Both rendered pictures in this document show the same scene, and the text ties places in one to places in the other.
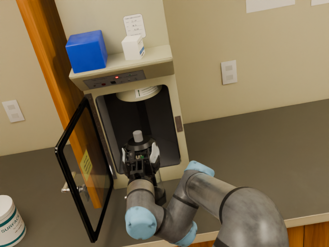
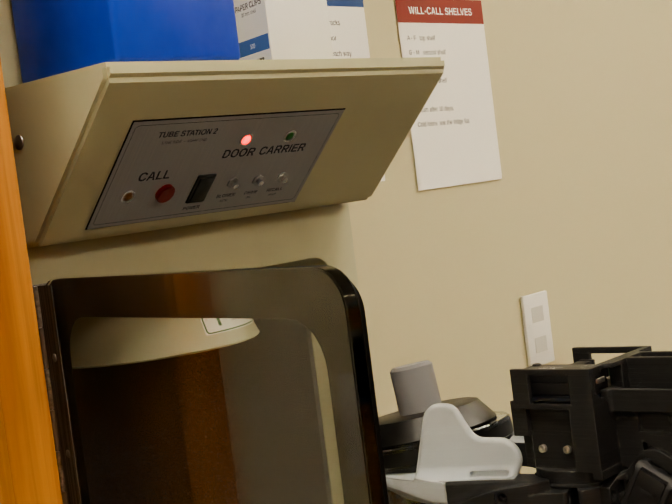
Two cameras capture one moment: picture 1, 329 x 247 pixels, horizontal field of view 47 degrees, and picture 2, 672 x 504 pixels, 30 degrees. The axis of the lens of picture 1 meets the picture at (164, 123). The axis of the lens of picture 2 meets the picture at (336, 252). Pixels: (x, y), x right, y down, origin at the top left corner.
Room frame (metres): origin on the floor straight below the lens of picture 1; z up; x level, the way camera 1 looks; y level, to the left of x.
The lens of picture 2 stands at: (0.52, 0.73, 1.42)
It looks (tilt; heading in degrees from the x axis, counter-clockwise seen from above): 3 degrees down; 310
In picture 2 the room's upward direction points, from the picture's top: 7 degrees counter-clockwise
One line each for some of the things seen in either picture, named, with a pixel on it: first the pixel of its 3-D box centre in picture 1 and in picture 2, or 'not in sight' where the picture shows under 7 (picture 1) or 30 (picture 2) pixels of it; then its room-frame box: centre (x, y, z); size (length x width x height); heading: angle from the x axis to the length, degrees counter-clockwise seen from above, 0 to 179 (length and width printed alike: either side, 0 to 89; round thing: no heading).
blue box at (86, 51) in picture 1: (87, 51); (123, 3); (1.12, 0.19, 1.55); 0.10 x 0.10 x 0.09; 88
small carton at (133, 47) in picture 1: (133, 47); (281, 28); (1.12, 0.05, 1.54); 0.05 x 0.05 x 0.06; 71
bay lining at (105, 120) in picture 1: (140, 115); not in sight; (1.30, 0.09, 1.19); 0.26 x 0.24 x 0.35; 88
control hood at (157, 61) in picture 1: (124, 73); (249, 144); (1.12, 0.10, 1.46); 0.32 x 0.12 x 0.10; 88
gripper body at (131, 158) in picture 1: (139, 172); (633, 433); (0.85, 0.10, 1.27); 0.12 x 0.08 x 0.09; 178
